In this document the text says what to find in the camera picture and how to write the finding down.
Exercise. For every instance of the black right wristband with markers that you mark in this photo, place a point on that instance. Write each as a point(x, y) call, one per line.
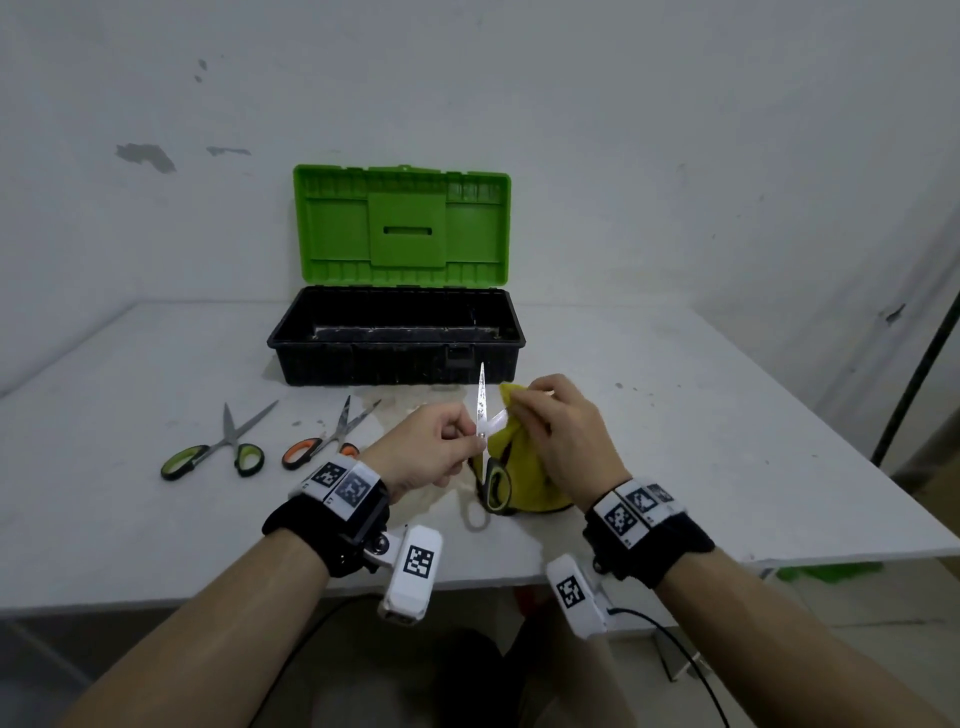
point(660, 547)

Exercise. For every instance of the person's left forearm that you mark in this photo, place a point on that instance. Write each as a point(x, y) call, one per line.
point(210, 645)

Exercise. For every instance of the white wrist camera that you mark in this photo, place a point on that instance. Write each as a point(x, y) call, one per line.
point(409, 592)
point(581, 607)

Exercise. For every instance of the white table leg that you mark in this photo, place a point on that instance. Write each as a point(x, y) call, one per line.
point(675, 656)

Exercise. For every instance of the person's left hand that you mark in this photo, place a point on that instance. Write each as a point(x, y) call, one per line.
point(420, 450)

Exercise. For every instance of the black wristband with markers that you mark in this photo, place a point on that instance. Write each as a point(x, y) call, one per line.
point(322, 532)
point(660, 547)

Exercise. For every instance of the yellow cloth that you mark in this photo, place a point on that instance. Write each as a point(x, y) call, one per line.
point(532, 480)

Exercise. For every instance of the green plastic scrap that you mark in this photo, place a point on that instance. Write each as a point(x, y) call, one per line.
point(825, 572)

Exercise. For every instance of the person's right hand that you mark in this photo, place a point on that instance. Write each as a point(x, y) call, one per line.
point(577, 442)

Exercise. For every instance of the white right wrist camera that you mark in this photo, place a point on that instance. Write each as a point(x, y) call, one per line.
point(581, 607)

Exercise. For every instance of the person's right forearm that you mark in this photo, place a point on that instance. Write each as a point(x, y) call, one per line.
point(787, 652)

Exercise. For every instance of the green lid black toolbox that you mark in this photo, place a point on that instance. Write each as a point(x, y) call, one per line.
point(401, 217)

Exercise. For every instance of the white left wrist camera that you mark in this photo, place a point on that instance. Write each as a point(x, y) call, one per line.
point(409, 592)

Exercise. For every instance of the person's legs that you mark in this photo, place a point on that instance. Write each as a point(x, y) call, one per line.
point(555, 682)

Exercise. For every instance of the black left wristband with markers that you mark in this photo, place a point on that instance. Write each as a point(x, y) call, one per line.
point(322, 532)

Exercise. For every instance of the black metal pole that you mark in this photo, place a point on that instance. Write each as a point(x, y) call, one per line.
point(915, 375)

